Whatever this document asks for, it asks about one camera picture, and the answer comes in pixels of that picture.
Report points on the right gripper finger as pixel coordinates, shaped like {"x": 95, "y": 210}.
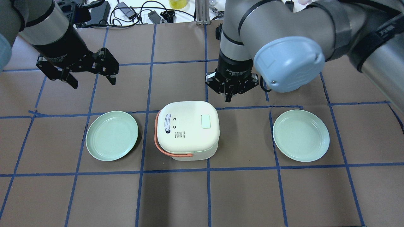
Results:
{"x": 227, "y": 93}
{"x": 231, "y": 92}

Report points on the aluminium frame post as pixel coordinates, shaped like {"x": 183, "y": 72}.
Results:
{"x": 202, "y": 12}

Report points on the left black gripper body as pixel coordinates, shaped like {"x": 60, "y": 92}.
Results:
{"x": 62, "y": 45}

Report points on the yellow tape roll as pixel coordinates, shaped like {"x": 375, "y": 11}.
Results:
{"x": 178, "y": 4}

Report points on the green plate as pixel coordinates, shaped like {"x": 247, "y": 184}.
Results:
{"x": 112, "y": 136}
{"x": 301, "y": 135}

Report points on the left green plate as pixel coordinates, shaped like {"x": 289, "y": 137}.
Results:
{"x": 112, "y": 136}

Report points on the black power adapter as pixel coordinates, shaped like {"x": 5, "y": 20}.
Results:
{"x": 126, "y": 10}

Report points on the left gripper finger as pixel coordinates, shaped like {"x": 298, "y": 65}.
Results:
{"x": 106, "y": 65}
{"x": 53, "y": 73}

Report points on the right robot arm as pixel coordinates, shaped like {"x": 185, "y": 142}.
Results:
{"x": 263, "y": 40}

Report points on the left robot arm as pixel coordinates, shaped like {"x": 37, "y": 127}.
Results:
{"x": 48, "y": 26}

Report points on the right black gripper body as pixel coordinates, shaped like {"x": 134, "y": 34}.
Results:
{"x": 233, "y": 66}

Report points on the right green plate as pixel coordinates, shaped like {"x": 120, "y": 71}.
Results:
{"x": 301, "y": 135}

